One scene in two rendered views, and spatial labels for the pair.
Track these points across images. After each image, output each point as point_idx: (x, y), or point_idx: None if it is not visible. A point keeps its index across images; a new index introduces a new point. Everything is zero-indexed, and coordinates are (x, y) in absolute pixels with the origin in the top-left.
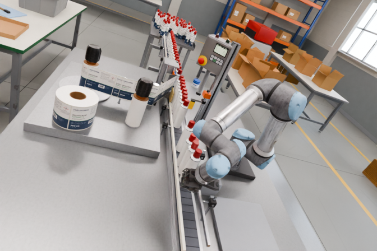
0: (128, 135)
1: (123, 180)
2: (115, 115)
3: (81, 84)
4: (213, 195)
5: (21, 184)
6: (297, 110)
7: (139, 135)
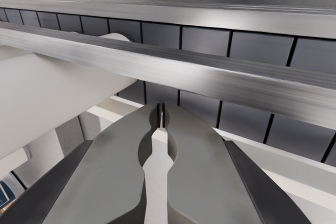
0: (50, 167)
1: (166, 204)
2: (25, 168)
3: (8, 204)
4: None
5: None
6: None
7: (34, 143)
